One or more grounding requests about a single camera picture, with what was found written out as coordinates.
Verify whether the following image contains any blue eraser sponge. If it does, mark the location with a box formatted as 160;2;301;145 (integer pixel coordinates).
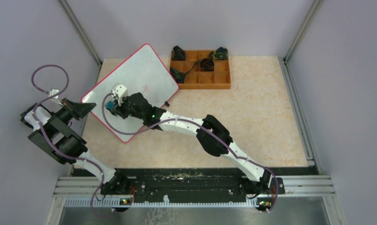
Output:
105;101;115;110

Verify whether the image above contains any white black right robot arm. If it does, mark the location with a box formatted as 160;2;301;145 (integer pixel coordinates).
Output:
101;93;279;199

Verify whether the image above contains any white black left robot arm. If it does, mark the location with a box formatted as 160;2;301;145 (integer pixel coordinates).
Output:
20;98;130;195

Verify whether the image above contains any black rolled cloth left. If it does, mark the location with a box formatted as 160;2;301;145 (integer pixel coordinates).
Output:
172;45;186;61

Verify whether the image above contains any orange wooden compartment tray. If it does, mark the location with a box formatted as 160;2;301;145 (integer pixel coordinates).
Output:
177;50;231;90

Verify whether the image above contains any dark patterned long cloth strip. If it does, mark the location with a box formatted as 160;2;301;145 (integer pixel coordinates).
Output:
169;50;215;84

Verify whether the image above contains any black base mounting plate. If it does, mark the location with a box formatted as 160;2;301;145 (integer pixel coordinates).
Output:
71;167;286;205

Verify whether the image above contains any dark rolled cloth right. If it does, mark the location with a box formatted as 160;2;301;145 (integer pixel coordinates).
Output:
213;46;228;60

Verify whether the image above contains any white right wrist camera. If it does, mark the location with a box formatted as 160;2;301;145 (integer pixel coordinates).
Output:
111;83;128;105

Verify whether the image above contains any aluminium left corner post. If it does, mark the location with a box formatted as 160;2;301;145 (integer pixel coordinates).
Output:
57;0;102;67

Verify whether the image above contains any aluminium corner post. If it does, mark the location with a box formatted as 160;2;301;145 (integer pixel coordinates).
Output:
283;0;324;63
57;0;102;67

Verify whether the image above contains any aluminium front frame rail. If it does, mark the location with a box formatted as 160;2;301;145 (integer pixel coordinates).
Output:
52;175;336;209

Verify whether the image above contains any aluminium right corner post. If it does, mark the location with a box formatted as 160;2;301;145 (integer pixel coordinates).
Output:
283;0;324;63

